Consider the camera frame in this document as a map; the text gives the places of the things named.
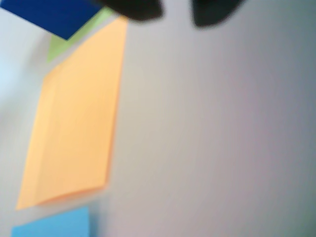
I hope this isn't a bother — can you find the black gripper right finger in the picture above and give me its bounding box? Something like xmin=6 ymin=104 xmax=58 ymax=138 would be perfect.
xmin=191 ymin=0 xmax=245 ymax=27

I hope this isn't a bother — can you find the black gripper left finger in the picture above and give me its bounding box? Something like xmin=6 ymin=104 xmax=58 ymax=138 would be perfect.
xmin=97 ymin=0 xmax=165 ymax=22

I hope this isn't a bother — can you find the large blue cube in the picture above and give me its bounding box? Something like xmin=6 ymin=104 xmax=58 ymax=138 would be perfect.
xmin=0 ymin=0 xmax=104 ymax=40

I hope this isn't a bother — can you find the green paper square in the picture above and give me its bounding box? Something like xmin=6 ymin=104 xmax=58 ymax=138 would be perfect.
xmin=46 ymin=7 xmax=117 ymax=64

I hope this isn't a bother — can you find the orange paper square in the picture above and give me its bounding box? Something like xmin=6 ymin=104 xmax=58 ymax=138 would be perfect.
xmin=15 ymin=17 xmax=129 ymax=211

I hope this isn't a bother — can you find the blue paper square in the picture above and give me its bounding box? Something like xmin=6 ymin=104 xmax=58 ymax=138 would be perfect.
xmin=10 ymin=206 xmax=91 ymax=237

